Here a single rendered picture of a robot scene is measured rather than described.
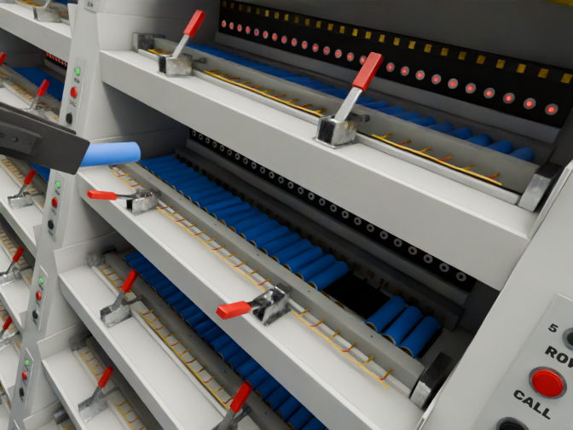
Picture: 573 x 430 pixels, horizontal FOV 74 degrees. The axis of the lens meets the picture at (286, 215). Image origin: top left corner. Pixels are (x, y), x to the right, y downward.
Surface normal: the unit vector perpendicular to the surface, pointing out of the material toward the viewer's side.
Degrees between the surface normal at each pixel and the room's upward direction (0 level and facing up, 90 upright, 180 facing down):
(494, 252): 106
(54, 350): 90
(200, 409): 16
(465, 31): 90
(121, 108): 90
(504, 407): 90
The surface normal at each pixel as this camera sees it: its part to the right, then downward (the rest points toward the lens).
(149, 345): 0.15, -0.86
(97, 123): 0.73, 0.44
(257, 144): -0.67, 0.28
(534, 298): -0.60, 0.03
